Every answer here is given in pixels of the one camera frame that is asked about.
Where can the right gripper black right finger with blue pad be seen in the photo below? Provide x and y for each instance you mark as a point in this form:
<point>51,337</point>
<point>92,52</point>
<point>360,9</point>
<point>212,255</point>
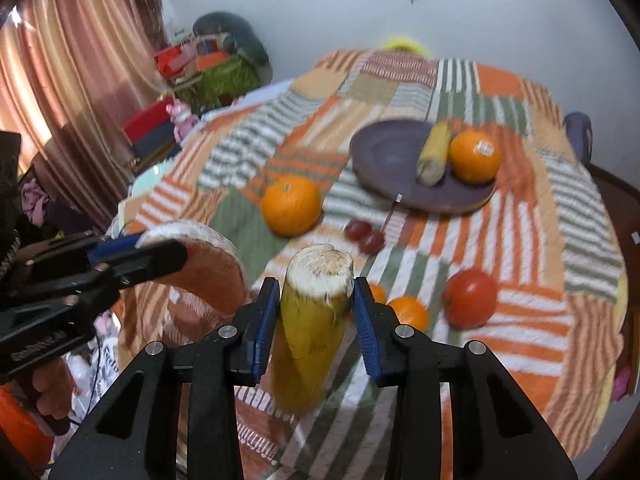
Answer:
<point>497,432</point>

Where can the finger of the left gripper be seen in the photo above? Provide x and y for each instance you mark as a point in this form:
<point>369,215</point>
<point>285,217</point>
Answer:
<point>110,248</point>
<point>148,263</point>

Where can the striped patchwork bedspread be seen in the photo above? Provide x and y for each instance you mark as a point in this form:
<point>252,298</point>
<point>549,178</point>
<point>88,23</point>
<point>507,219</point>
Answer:
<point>544,236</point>

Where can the red items pile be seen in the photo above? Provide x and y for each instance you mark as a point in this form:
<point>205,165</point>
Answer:
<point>190,57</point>

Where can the yellow pillow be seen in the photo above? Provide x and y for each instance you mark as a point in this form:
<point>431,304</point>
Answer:
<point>405,44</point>

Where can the small mandarin right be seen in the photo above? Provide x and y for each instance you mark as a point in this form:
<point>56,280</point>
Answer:
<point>410,311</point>

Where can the small mandarin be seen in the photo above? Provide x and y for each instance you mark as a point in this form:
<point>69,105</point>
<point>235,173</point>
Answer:
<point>378,293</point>
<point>410,311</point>

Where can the short sugarcane piece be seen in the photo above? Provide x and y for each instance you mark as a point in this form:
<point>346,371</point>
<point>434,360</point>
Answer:
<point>432,161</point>

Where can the pink object on floor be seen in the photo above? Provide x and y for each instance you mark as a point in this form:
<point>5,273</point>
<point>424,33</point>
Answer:
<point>620,384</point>

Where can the person's left hand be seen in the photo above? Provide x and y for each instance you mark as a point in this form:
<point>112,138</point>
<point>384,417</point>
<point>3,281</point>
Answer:
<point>55,388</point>

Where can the pink toy figure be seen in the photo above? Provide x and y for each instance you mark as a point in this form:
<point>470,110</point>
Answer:
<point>183,119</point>

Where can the long yellow sugarcane piece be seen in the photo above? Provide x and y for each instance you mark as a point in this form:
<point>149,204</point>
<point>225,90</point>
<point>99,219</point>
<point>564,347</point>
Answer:
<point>314,308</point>

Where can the dark purple plate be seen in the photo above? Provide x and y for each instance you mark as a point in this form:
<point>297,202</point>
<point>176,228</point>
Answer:
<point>384,158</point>

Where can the pink striped curtain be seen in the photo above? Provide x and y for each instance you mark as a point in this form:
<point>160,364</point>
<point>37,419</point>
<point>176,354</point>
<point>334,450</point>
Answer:
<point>73,72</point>

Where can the red grape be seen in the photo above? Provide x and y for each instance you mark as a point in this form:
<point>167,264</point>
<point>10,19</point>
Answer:
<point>357,229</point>
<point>372,243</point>

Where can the large orange left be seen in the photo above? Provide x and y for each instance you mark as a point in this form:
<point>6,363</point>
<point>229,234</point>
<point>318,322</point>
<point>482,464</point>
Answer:
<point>291,206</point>

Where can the green patterned box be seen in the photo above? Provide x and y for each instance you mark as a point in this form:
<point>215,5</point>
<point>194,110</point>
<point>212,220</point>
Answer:
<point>219,85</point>

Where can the grey plush toy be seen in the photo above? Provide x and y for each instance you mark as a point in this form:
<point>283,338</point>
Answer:
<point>236,34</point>

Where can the dark blue bag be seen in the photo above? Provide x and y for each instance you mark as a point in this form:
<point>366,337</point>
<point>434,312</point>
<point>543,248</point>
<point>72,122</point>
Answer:
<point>579,132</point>

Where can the small mandarin left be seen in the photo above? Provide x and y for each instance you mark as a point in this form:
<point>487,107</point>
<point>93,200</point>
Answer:
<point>378,293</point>

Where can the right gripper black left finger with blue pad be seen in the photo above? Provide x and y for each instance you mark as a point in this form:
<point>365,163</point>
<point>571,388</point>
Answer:
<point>132,433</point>

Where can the red tomato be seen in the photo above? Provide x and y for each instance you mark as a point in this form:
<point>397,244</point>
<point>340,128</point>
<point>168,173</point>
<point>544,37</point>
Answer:
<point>469,299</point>

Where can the large orange with sticker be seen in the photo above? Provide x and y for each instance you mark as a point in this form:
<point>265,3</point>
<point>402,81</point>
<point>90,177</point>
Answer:
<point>474,157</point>

